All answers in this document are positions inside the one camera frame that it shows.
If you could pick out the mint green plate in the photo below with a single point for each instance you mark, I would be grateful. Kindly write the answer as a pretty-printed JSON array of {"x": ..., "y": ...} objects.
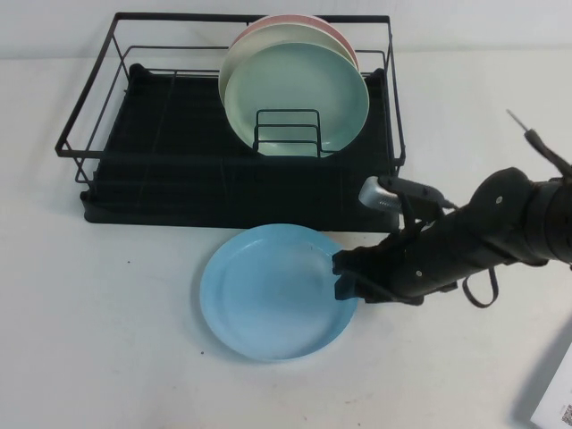
[{"x": 304, "y": 80}]

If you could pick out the pink plate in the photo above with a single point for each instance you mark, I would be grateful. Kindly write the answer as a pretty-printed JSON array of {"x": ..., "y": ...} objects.
[{"x": 330, "y": 31}]

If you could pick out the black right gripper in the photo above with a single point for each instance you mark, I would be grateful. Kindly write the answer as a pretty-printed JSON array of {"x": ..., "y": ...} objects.
[{"x": 393, "y": 272}]

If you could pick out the cream plate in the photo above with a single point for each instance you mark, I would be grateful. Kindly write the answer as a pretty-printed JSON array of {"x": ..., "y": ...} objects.
[{"x": 250, "y": 49}]

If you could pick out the light blue plate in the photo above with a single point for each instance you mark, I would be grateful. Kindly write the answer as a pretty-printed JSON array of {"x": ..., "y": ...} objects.
[{"x": 268, "y": 295}]

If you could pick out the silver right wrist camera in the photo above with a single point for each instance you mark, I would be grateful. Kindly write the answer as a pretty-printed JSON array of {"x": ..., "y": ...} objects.
[{"x": 375, "y": 194}]

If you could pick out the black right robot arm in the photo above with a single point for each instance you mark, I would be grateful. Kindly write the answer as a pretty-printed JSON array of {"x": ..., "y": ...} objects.
[{"x": 500, "y": 214}]

